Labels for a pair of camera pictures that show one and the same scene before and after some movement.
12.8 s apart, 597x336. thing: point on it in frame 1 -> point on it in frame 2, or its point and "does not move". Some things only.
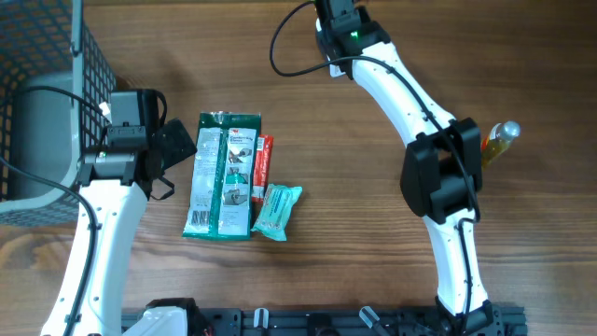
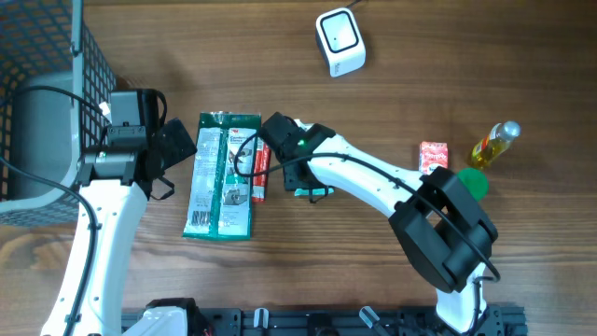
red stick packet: (262, 166) does not move
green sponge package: (223, 176) does not move
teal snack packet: (276, 211) -> (316, 191)
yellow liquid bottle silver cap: (496, 142) does not move
